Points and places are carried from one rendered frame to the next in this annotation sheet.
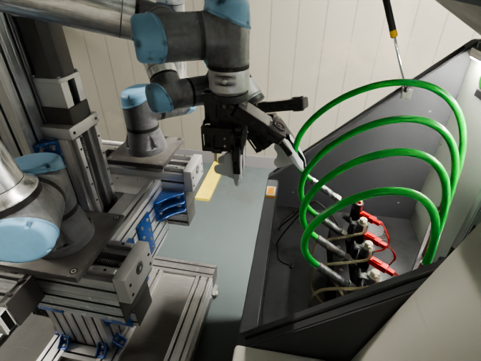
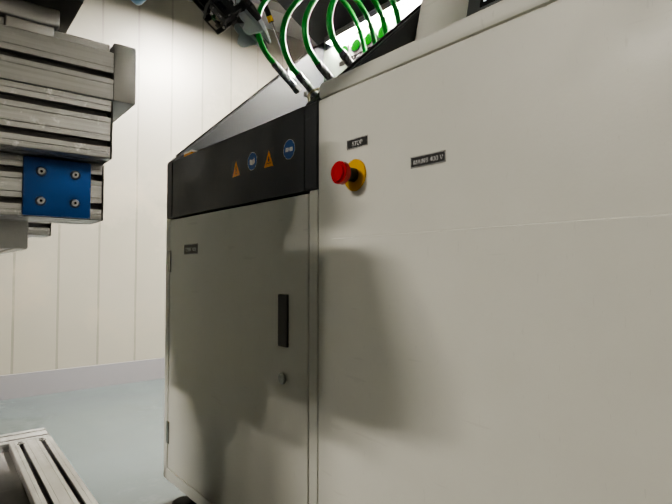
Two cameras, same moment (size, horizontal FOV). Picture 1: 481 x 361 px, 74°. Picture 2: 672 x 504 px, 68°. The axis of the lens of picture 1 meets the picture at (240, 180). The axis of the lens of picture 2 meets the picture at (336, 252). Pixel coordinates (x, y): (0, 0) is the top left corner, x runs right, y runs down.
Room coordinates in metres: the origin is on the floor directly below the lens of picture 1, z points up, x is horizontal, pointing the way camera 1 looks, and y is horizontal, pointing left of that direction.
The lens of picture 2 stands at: (-0.24, 0.67, 0.65)
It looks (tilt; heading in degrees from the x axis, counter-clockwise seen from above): 2 degrees up; 310
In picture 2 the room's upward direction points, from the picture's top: straight up
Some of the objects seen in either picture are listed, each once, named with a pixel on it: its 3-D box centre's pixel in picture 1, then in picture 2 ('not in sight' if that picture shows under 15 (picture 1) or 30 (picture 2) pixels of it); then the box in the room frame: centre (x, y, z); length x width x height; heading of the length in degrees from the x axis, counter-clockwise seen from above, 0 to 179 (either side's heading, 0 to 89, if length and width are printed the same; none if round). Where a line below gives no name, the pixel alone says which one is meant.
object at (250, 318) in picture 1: (263, 255); (233, 174); (0.70, -0.07, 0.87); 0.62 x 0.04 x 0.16; 170
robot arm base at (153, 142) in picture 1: (144, 135); not in sight; (1.09, 0.36, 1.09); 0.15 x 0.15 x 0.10
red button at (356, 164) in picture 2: not in sight; (346, 173); (0.26, 0.05, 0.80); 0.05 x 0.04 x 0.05; 170
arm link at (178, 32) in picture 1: (167, 36); not in sight; (0.58, 0.12, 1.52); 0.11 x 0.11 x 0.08; 17
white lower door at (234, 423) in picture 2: not in sight; (224, 358); (0.70, -0.05, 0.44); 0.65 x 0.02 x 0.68; 170
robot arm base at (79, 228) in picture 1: (56, 221); not in sight; (0.60, 0.45, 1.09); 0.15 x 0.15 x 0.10
